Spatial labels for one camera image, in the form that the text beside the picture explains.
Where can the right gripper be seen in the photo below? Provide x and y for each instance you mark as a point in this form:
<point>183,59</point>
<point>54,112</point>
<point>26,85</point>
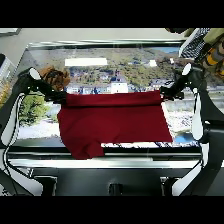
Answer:
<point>171,93</point>

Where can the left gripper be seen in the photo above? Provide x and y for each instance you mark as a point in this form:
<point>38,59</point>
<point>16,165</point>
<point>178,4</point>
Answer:
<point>56,96</point>

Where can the dark red garment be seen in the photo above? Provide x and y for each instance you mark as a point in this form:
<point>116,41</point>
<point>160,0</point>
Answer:
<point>113,126</point>

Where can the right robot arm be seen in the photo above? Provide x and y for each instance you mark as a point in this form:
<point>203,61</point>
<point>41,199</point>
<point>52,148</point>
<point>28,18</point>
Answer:
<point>208,110</point>

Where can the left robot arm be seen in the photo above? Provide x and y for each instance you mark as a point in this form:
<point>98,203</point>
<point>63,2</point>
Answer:
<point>10,110</point>

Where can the black white checked garment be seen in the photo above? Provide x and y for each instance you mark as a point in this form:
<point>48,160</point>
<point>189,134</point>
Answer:
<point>193,45</point>

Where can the yellow grey striped garment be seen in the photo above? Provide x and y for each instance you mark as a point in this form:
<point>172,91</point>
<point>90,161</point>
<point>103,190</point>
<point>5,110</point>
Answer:
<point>213,58</point>

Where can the olive garment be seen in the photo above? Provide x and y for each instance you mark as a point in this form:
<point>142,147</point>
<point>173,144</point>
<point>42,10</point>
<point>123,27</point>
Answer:
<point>215,33</point>

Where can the silver frame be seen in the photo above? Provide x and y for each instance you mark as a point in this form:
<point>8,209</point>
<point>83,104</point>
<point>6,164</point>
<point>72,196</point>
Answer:
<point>100,163</point>

